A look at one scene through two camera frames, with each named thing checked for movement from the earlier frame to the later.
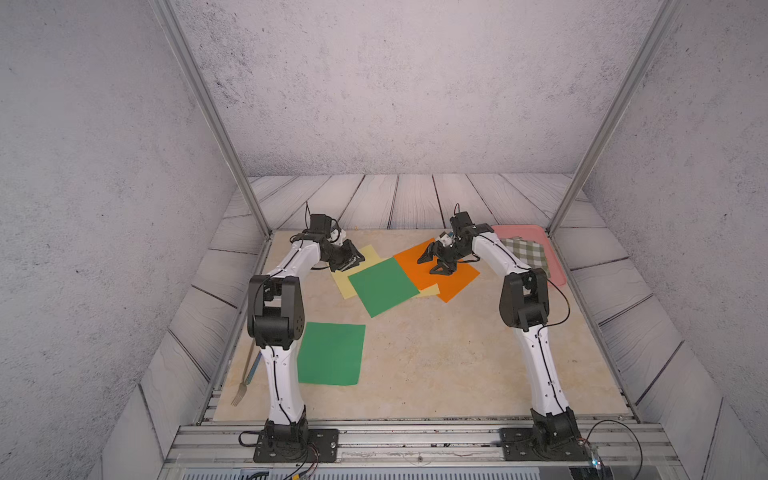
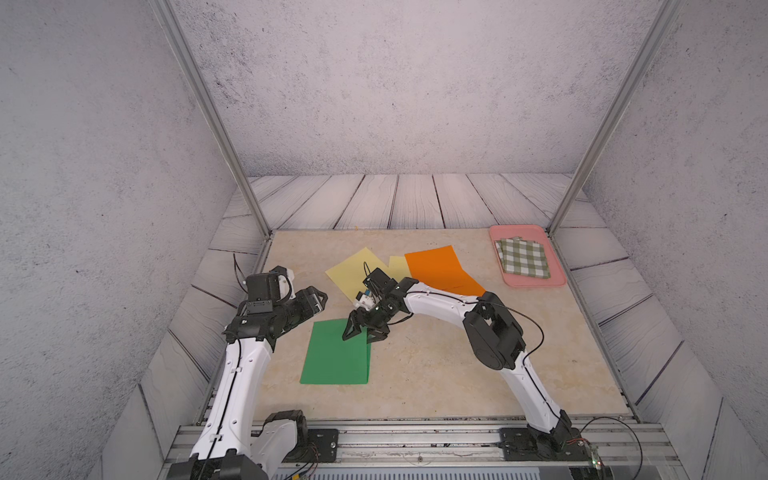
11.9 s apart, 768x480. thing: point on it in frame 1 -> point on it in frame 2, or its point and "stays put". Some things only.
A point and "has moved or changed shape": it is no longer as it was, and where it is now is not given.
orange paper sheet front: (421, 276) has moved or changed shape
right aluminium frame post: (663, 17) stays put
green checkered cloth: (530, 252) stays put
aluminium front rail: (422, 446) stays put
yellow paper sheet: (432, 290) has moved or changed shape
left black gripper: (350, 258) -> (308, 303)
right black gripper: (433, 249) -> (376, 333)
